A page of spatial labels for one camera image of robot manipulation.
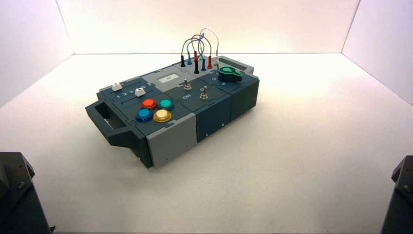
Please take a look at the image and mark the blue banana plug cable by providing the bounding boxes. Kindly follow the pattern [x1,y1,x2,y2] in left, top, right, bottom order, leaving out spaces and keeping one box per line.
[187,35,207,72]

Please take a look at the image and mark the green rotary knob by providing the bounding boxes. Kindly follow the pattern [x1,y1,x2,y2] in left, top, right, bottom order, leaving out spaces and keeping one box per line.
[218,66,243,83]

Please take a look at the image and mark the green round push button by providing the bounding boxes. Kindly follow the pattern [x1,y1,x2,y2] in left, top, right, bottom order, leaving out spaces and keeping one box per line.
[158,99,175,112]

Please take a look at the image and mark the blue round push button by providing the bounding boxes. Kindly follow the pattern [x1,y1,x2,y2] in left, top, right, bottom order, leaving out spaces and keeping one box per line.
[135,109,154,123]

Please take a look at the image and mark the yellow round push button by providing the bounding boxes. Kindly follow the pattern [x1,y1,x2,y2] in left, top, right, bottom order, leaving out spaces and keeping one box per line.
[152,109,172,124]

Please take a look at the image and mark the red round push button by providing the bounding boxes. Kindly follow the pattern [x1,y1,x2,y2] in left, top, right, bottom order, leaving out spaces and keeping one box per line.
[141,99,158,111]

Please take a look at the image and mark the dark blue grey task box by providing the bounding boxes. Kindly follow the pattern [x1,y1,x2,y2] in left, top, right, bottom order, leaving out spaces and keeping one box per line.
[85,56,261,169]

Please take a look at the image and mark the white banana plug cable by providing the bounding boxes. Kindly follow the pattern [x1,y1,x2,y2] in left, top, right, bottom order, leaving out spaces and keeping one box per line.
[199,27,220,62]

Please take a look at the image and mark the black banana plug cable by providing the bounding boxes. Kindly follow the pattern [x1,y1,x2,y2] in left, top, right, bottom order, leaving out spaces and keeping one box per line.
[180,38,200,75]

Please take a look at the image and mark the red banana plug cable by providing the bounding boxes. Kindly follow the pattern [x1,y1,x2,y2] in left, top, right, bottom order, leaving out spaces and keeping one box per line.
[191,35,214,70]

